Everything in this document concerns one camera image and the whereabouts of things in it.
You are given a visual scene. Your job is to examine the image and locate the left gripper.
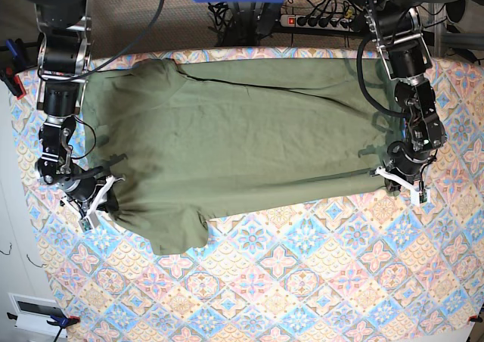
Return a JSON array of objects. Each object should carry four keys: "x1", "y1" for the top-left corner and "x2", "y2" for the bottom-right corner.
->
[{"x1": 384, "y1": 141, "x2": 435, "y2": 197}]

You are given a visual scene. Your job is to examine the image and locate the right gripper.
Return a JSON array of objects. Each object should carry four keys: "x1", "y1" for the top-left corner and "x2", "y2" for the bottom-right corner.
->
[{"x1": 60, "y1": 176, "x2": 119, "y2": 216}]

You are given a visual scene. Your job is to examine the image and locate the olive green t-shirt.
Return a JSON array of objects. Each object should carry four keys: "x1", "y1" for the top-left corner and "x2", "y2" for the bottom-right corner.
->
[{"x1": 82, "y1": 58, "x2": 402, "y2": 256}]

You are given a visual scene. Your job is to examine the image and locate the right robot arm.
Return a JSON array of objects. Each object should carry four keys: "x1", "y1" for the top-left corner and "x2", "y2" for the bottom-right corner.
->
[{"x1": 36, "y1": 0, "x2": 119, "y2": 217}]

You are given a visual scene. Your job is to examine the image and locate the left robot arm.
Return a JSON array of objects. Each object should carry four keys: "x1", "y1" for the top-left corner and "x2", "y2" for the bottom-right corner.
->
[{"x1": 356, "y1": 0, "x2": 447, "y2": 205}]

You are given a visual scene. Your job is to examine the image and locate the patterned colourful tablecloth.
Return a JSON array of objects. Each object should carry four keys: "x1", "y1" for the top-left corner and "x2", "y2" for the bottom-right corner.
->
[{"x1": 8, "y1": 59, "x2": 483, "y2": 341}]

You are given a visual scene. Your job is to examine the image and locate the red black clamp lower left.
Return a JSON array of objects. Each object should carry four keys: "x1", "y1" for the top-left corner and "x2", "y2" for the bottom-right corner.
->
[{"x1": 7, "y1": 312, "x2": 80, "y2": 341}]

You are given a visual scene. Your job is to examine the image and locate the red black clamp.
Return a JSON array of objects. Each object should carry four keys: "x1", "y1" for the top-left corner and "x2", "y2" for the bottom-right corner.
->
[
  {"x1": 7, "y1": 312, "x2": 80, "y2": 341},
  {"x1": 1, "y1": 39, "x2": 27, "y2": 98}
]

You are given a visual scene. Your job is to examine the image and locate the red clamp lower right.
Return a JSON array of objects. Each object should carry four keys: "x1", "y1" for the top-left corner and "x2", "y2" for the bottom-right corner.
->
[{"x1": 468, "y1": 315, "x2": 483, "y2": 323}]

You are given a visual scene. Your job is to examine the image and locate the red black clamp upper left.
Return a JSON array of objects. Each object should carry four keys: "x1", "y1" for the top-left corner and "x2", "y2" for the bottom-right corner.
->
[{"x1": 1, "y1": 39, "x2": 27, "y2": 98}]

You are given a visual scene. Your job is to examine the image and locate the white power strip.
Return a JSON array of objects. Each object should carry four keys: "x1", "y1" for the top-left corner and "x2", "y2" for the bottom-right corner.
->
[{"x1": 279, "y1": 14, "x2": 352, "y2": 32}]

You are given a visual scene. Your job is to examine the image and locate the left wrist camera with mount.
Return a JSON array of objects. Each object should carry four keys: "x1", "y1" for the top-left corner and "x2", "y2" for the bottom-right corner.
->
[{"x1": 370, "y1": 166, "x2": 431, "y2": 206}]

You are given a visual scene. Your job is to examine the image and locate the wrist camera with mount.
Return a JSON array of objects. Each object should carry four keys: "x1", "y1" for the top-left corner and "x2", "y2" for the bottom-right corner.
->
[
  {"x1": 60, "y1": 175, "x2": 126, "y2": 233},
  {"x1": 370, "y1": 166, "x2": 431, "y2": 206}
]

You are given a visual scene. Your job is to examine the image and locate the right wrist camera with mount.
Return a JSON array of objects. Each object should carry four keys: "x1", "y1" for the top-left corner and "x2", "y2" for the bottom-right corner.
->
[{"x1": 60, "y1": 175, "x2": 126, "y2": 233}]

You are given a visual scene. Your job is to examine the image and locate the white wall outlet box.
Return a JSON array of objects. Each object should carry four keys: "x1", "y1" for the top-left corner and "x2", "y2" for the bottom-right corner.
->
[{"x1": 8, "y1": 293, "x2": 62, "y2": 337}]

